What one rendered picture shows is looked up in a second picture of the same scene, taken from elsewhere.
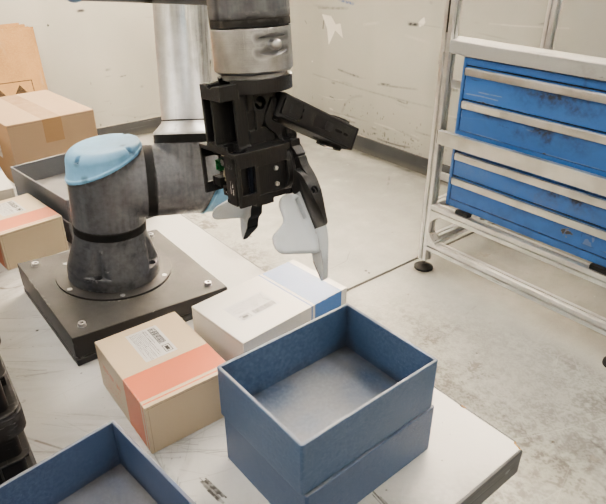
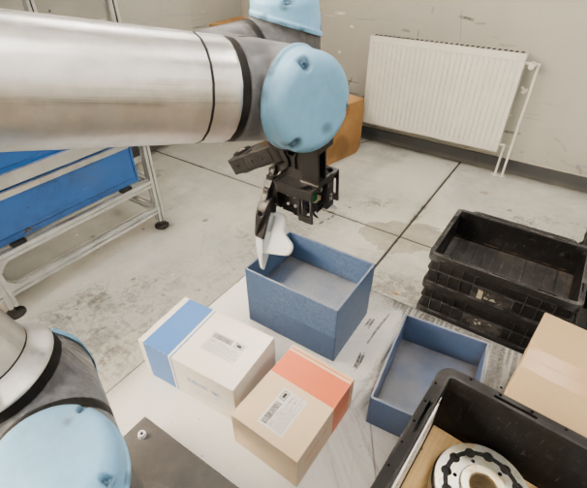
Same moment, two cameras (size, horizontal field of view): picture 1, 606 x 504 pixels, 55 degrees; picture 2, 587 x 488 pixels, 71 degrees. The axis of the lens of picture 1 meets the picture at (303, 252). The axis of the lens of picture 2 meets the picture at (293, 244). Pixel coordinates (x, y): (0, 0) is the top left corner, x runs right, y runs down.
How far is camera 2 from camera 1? 0.90 m
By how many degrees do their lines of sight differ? 85
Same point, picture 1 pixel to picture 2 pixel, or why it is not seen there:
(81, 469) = (397, 422)
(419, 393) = (299, 247)
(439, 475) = not seen: hidden behind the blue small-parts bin
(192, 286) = (148, 448)
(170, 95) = not seen: outside the picture
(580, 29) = not seen: outside the picture
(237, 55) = not seen: hidden behind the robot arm
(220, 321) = (250, 360)
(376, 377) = (276, 276)
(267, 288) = (193, 344)
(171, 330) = (261, 403)
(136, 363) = (312, 409)
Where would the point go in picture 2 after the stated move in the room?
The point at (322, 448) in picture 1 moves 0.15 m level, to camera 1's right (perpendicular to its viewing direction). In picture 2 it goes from (361, 266) to (334, 225)
